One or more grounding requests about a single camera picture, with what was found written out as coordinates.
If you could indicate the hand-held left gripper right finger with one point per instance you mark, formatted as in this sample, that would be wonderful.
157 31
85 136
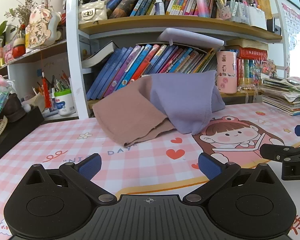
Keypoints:
210 166

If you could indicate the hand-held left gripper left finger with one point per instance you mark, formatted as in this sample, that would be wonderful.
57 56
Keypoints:
90 167

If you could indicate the purple knit garment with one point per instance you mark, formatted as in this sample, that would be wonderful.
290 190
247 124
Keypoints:
182 100

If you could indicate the stack of magazines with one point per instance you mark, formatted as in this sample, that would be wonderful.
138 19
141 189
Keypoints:
285 95

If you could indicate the pink checked cartoon desk mat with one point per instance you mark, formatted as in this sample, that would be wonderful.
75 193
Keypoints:
140 155

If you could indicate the brown knit garment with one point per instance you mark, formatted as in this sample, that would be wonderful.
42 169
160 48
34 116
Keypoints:
130 115

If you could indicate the white jar with green rim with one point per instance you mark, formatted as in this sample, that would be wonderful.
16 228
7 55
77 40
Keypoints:
63 102

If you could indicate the beaded flower ornament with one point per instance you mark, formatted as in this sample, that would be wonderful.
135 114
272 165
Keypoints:
265 67

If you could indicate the row of upright thin books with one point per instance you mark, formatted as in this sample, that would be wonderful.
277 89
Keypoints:
246 71

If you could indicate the black box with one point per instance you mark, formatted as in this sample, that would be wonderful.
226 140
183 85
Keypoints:
12 135

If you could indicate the red tassel charm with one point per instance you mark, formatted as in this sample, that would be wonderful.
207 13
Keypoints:
45 90

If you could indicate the thick red book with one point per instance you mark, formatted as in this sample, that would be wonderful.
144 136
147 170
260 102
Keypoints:
252 53

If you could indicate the pink sticker cylinder container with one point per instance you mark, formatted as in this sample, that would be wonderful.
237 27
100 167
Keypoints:
226 71

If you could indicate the small black device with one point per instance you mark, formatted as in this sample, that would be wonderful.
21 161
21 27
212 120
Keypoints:
273 25

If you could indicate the thick black cover book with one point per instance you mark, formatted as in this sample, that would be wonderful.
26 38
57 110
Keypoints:
100 55

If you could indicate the white wooden bookshelf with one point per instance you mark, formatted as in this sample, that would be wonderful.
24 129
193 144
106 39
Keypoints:
75 55

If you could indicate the row of blue purple books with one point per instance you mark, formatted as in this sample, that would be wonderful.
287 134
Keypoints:
150 65

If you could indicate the row of yellow books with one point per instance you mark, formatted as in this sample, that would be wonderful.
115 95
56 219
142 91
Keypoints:
262 2

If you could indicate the white pen holder with pens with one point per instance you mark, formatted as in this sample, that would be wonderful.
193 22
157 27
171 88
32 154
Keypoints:
240 11

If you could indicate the red round doll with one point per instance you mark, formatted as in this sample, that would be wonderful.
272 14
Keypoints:
18 48

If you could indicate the cartoon pig paper ornament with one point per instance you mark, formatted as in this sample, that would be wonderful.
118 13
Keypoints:
38 27

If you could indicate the white quilted pearl handbag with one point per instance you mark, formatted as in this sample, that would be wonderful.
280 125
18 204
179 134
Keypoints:
92 11

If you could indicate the pink blue gradient bottle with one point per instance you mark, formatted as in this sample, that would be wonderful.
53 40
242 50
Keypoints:
202 2

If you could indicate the green plant leaf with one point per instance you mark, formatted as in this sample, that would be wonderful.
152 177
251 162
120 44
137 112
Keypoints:
1 28

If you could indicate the white spray bottle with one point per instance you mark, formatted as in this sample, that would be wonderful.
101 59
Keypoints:
159 3

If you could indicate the dried flower bunch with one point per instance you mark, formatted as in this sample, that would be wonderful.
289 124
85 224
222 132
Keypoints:
20 11

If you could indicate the pink wall calendar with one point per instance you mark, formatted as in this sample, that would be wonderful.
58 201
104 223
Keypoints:
293 30

